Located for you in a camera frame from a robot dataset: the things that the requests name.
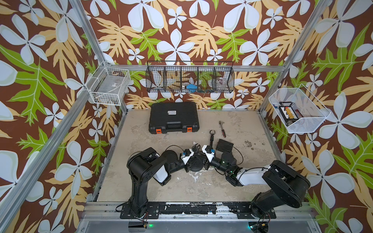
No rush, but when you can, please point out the black round base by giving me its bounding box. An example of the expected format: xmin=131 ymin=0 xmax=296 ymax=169
xmin=188 ymin=156 xmax=205 ymax=172
xmin=161 ymin=150 xmax=178 ymax=164

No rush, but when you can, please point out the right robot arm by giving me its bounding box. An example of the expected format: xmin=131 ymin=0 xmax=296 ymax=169
xmin=202 ymin=146 xmax=310 ymax=217

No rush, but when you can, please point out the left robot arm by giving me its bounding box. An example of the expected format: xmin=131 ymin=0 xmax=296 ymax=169
xmin=121 ymin=147 xmax=198 ymax=218

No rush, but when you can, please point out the black phone holder plate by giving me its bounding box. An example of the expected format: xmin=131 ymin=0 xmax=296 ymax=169
xmin=216 ymin=139 xmax=234 ymax=153

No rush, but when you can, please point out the black plastic tool case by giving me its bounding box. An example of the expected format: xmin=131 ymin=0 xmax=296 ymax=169
xmin=149 ymin=102 xmax=200 ymax=134

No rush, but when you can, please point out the blue object in basket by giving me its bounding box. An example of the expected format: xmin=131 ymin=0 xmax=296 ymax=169
xmin=186 ymin=84 xmax=198 ymax=93

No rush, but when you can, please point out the screw box in basket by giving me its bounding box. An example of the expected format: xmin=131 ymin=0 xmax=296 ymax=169
xmin=279 ymin=102 xmax=299 ymax=122

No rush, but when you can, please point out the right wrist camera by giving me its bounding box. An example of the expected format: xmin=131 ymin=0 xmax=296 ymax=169
xmin=202 ymin=145 xmax=215 ymax=163

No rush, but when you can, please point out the red handled ratchet wrench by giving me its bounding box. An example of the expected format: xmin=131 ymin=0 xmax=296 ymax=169
xmin=219 ymin=121 xmax=226 ymax=138

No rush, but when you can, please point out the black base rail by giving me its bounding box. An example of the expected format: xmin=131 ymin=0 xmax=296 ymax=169
xmin=115 ymin=202 xmax=276 ymax=220

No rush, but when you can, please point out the black wire basket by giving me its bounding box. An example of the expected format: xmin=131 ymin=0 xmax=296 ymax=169
xmin=145 ymin=61 xmax=235 ymax=93

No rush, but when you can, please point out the white wire basket right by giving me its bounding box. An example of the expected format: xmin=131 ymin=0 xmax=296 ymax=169
xmin=269 ymin=84 xmax=331 ymax=134

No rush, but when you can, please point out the white wire basket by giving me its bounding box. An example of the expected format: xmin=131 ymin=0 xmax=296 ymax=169
xmin=269 ymin=84 xmax=331 ymax=134
xmin=86 ymin=62 xmax=131 ymax=106

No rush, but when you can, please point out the white wire basket left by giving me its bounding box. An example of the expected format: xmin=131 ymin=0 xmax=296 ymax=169
xmin=86 ymin=62 xmax=131 ymax=106

